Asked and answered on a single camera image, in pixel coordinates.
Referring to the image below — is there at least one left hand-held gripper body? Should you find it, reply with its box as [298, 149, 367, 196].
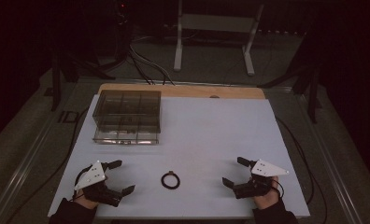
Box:
[74, 160, 124, 208]

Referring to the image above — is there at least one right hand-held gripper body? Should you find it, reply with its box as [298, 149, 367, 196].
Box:
[232, 159, 290, 200]

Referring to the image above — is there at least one black ring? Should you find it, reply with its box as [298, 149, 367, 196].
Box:
[160, 170, 181, 190]

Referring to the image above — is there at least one transparent plastic drawer box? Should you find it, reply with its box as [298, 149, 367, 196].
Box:
[92, 90, 162, 146]

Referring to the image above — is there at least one person's left hand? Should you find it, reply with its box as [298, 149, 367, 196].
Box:
[76, 192, 100, 210]

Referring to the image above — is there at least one person's right hand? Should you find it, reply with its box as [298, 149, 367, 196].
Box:
[253, 175, 281, 210]

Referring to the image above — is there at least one white table mat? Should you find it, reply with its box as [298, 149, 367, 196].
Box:
[47, 94, 311, 218]

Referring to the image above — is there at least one black tripod stand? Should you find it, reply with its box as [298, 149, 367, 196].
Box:
[50, 46, 116, 112]
[257, 60, 324, 124]

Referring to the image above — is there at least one white metal stand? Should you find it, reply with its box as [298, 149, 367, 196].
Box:
[173, 0, 265, 77]

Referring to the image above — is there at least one dark device with red light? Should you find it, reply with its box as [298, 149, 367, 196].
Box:
[112, 0, 135, 64]

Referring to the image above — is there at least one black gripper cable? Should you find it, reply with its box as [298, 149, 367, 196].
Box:
[5, 106, 95, 224]
[268, 117, 329, 224]

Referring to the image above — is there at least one metal floor rail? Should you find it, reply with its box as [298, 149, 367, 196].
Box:
[0, 81, 81, 224]
[293, 91, 363, 224]

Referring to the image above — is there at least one bundle of black floor cables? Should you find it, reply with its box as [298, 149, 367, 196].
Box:
[127, 41, 176, 86]

